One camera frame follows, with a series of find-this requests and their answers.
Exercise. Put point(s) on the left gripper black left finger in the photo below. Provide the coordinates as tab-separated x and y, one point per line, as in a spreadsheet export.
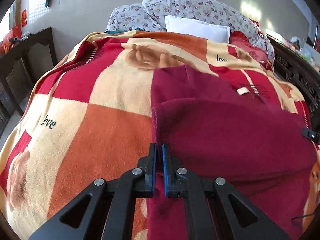
104	209

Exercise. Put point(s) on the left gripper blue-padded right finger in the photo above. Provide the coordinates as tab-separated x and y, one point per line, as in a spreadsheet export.
215	209

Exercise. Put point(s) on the maroon fleece garment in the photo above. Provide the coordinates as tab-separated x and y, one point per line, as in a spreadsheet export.
248	140

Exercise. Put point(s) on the red orange patterned blanket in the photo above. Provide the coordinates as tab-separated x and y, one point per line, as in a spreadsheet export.
90	117

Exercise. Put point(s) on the red embroidered pillow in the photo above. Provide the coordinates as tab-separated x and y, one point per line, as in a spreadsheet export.
263	53

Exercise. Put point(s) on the white pillow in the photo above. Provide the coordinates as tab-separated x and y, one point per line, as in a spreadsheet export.
216	33

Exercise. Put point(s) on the teal cloth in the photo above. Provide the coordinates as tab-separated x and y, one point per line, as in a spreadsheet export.
120	31

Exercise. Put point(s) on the red gift box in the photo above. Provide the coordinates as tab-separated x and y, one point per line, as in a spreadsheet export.
15	32

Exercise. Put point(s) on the floral quilt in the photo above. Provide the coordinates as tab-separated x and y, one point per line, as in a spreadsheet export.
149	15

